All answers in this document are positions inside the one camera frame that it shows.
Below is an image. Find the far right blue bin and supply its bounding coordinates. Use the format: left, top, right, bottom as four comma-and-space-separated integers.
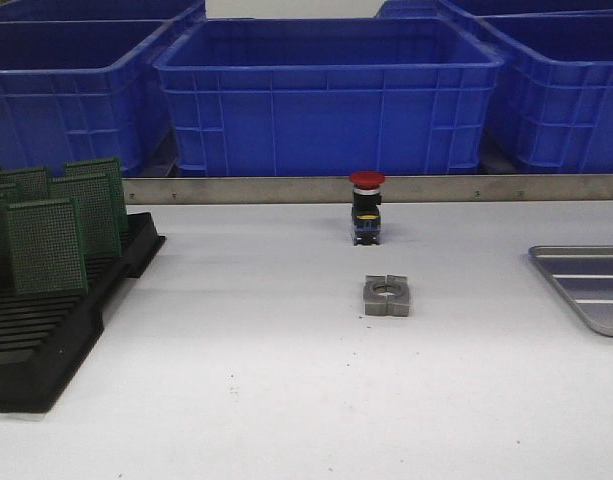
375, 0, 613, 18

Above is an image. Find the green perforated circuit board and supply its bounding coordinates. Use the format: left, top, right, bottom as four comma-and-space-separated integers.
49, 173, 121, 257
6, 198, 88, 296

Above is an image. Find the red emergency stop button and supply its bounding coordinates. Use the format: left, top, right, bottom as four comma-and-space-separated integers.
349, 170, 386, 246

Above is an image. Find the centre blue plastic bin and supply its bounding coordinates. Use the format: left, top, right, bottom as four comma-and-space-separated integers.
155, 18, 502, 177

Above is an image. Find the blue plastic bin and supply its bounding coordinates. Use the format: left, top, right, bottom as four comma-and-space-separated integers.
476, 14, 613, 174
155, 18, 502, 177
0, 20, 176, 176

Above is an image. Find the rear right green circuit board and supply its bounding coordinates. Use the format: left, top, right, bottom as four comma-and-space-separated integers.
64, 157, 129, 232

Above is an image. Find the left blue plastic bin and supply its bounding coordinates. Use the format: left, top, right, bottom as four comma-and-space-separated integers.
0, 20, 176, 176

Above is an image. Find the right blue plastic bin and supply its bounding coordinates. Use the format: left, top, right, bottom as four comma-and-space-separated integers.
476, 14, 613, 174

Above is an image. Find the rear left green circuit board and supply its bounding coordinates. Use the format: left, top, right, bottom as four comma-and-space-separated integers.
0, 166, 52, 202

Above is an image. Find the silver metal tray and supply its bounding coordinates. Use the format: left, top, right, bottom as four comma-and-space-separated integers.
528, 245, 613, 337

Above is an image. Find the steel table edge rail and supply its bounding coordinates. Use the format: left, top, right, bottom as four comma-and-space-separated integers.
123, 174, 613, 205

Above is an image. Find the grey metal clamp block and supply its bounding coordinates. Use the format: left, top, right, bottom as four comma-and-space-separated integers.
362, 275, 412, 317

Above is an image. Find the black slotted board rack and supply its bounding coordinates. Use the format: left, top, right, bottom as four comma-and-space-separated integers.
0, 212, 166, 413

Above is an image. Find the far left blue bin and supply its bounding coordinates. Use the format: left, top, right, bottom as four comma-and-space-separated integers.
0, 0, 206, 22

